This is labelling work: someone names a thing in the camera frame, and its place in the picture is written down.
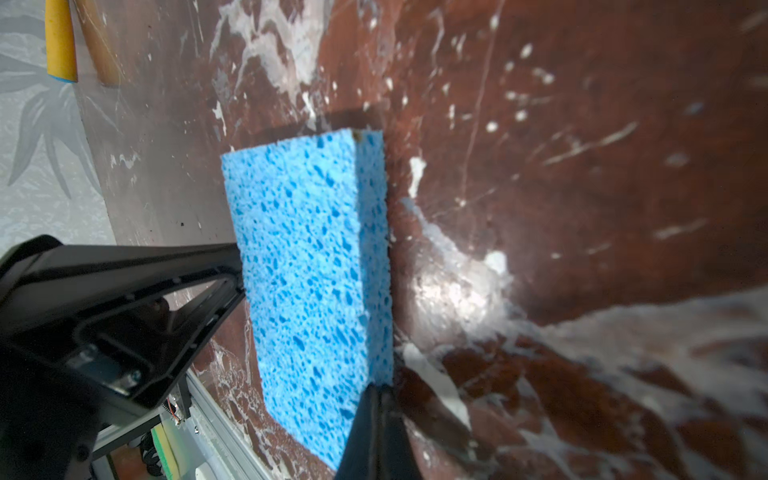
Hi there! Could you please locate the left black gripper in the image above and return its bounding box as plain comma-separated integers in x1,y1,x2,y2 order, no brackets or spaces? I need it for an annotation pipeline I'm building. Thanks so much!
1,235,245,479

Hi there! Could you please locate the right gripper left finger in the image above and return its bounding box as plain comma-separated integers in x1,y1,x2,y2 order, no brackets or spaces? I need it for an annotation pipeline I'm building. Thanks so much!
335,384,380,480

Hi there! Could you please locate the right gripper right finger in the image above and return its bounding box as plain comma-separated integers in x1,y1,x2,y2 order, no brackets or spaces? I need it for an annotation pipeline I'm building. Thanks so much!
377,386,422,480

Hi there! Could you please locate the blue cellulose sponge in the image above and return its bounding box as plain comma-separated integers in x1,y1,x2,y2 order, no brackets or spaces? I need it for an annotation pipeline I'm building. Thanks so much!
221,129,394,469

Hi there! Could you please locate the yellow toy shovel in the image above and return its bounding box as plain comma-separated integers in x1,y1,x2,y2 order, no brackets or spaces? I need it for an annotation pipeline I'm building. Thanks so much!
44,0,78,83

